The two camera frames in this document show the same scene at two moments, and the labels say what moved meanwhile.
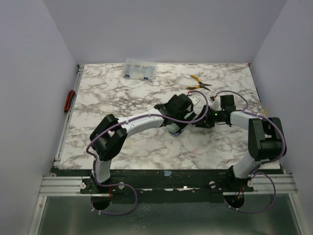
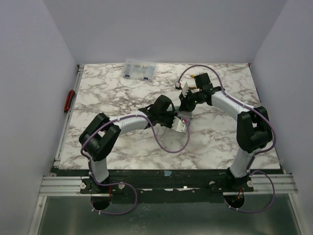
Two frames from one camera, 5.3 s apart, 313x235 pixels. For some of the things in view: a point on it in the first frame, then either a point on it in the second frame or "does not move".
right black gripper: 204,117 to 185,102
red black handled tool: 70,96 does not move
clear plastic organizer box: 140,70 does not move
